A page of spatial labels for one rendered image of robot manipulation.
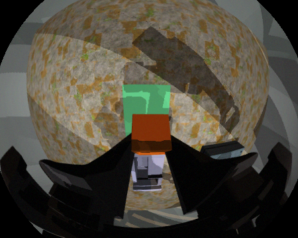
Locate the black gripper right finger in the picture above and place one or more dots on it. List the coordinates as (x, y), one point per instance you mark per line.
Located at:
(196, 176)

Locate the orange l-shaped part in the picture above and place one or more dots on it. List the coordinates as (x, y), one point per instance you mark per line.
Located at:
(150, 134)

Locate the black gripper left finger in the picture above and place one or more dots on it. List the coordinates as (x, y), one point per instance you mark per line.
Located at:
(105, 179)

